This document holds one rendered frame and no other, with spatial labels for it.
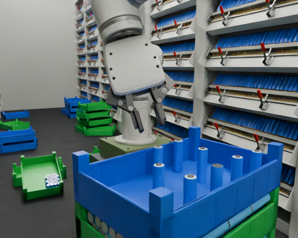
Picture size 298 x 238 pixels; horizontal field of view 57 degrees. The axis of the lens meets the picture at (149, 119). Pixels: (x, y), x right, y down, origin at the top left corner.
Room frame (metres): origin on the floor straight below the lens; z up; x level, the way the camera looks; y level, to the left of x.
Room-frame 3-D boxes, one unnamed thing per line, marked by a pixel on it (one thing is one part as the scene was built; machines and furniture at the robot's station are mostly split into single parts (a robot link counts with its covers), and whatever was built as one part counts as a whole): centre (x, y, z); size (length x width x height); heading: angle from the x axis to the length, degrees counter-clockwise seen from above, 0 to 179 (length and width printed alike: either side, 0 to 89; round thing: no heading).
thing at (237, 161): (0.43, -0.14, 0.52); 0.02 x 0.02 x 0.06
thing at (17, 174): (1.65, 0.70, 0.04); 0.30 x 0.20 x 0.08; 115
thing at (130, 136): (1.22, 0.06, 0.46); 0.19 x 0.19 x 0.18
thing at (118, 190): (0.44, -0.06, 0.52); 0.30 x 0.20 x 0.08; 132
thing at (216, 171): (0.39, -0.10, 0.52); 0.02 x 0.02 x 0.06
